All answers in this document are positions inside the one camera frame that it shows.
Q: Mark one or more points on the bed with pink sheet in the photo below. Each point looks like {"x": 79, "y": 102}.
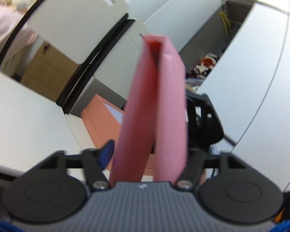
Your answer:
{"x": 0, "y": 21}

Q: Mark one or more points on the yellow clothes hanger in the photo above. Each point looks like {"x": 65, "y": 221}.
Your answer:
{"x": 226, "y": 24}

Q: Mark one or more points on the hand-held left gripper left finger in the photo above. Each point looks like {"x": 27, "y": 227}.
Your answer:
{"x": 106, "y": 153}

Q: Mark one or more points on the white folding chair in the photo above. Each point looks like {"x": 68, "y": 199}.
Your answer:
{"x": 75, "y": 21}
{"x": 118, "y": 62}

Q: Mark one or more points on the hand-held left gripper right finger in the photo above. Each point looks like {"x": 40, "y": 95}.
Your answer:
{"x": 194, "y": 166}

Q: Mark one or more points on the colourful clothes pile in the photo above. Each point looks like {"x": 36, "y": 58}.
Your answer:
{"x": 205, "y": 65}

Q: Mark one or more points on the pale yellow bed skirt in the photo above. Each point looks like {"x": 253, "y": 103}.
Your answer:
{"x": 13, "y": 60}

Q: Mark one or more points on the orange cardboard box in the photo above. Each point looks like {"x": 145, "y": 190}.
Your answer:
{"x": 99, "y": 120}

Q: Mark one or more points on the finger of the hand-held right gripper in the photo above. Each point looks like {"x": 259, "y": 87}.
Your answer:
{"x": 207, "y": 106}

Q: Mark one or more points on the white wardrobe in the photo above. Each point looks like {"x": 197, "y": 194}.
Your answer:
{"x": 256, "y": 77}

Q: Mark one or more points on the wooden bedside cabinet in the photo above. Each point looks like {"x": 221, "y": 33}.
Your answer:
{"x": 46, "y": 70}

